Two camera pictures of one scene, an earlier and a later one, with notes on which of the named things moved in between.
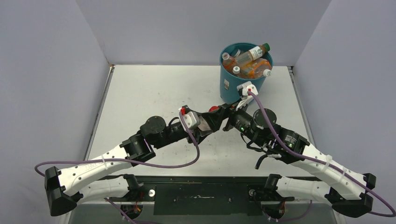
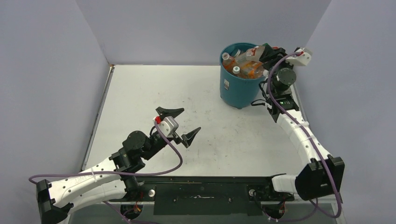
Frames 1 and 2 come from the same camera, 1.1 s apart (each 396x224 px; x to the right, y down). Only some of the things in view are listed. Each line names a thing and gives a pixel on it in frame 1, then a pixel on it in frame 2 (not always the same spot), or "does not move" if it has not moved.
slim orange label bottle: [229, 62] does not move
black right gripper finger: [231, 107] -> [268, 50]
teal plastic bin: [229, 81] does not move
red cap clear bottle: [213, 108] -> [252, 54]
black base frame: [205, 195] does not move
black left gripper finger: [206, 115] -> [170, 112]
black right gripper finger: [215, 118] -> [279, 52]
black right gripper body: [241, 121] -> [268, 66]
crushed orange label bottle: [255, 68] does not move
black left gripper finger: [201, 131] -> [187, 138]
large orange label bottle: [236, 70] does not move
